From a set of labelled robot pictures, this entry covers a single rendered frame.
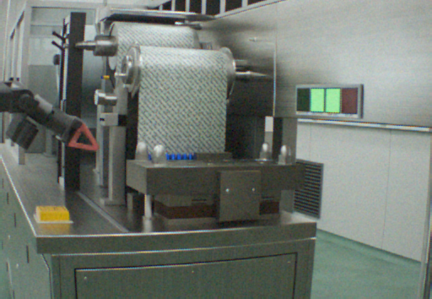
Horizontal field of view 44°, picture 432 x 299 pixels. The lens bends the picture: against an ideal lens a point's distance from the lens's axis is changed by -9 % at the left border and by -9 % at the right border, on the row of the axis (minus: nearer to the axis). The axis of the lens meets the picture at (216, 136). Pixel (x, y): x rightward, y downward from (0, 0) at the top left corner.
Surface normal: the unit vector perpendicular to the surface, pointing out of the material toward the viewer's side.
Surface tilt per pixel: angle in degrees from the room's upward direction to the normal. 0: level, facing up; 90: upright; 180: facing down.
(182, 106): 90
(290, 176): 90
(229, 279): 90
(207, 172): 90
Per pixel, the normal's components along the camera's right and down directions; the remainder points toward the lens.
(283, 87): -0.91, -0.01
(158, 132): 0.41, 0.06
